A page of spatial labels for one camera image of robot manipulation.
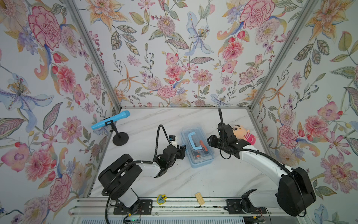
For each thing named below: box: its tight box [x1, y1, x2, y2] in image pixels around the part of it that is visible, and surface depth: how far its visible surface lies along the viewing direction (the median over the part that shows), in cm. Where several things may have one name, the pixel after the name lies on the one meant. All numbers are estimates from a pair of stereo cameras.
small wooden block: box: [194, 192, 206, 206], surface depth 78 cm
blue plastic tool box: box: [180, 126, 215, 169], surface depth 86 cm
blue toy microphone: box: [90, 110, 131, 131], surface depth 85 cm
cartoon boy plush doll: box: [232, 124, 257, 146], surface depth 99 cm
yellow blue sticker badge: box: [156, 194, 167, 205], surface depth 78 cm
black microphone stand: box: [104, 119, 130, 147], surface depth 102 cm
